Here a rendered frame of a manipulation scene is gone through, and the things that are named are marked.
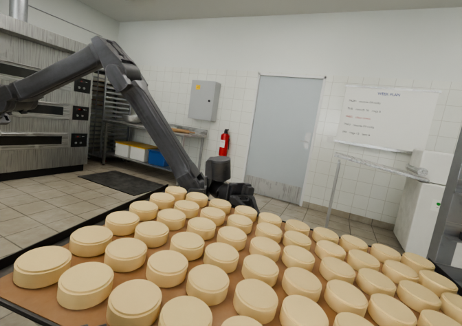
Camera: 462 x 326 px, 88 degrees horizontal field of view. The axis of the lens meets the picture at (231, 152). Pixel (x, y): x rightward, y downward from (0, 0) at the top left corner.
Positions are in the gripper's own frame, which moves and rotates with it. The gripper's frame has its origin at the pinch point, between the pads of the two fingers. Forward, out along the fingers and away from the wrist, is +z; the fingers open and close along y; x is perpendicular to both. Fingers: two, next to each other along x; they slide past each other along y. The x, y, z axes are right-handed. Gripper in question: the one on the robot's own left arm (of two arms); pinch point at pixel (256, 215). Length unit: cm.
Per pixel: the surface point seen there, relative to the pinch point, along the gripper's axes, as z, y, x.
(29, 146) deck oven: -377, 65, 93
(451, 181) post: 23.8, -16.5, -29.0
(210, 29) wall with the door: -392, -174, -151
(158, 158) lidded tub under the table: -379, 71, -85
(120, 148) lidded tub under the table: -456, 72, -32
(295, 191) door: -222, 78, -271
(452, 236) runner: 26.7, -5.7, -28.3
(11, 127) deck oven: -369, 40, 111
